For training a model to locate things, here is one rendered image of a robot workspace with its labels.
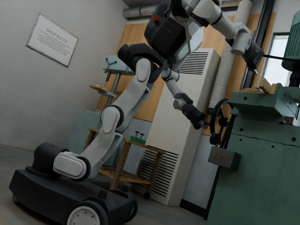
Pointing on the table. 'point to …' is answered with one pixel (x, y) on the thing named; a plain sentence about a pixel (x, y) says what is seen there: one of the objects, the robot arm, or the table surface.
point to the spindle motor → (293, 44)
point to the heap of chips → (251, 90)
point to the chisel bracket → (294, 91)
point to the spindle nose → (295, 77)
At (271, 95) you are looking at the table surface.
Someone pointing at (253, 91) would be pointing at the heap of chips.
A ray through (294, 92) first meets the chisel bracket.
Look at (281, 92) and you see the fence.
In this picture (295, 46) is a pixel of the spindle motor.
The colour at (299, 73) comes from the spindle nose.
